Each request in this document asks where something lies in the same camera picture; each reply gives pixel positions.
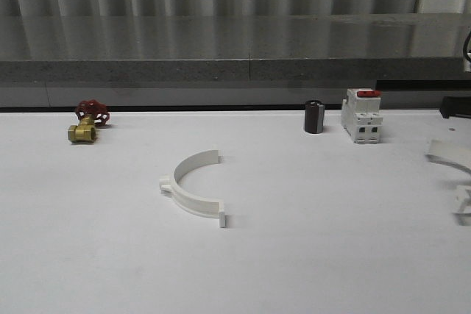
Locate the black cylindrical capacitor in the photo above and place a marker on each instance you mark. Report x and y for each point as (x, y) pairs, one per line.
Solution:
(314, 116)

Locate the grey stone countertop ledge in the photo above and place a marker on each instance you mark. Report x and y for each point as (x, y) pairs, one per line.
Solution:
(52, 62)

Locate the white circuit breaker red switch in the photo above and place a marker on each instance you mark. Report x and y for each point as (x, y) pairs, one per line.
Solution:
(360, 115)

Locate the brass valve red handwheel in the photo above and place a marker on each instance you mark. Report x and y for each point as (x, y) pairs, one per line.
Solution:
(91, 114)

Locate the white half pipe clamp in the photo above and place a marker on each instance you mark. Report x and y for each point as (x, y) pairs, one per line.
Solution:
(458, 157)
(191, 203)

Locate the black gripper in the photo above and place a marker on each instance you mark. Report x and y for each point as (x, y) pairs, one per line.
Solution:
(455, 107)

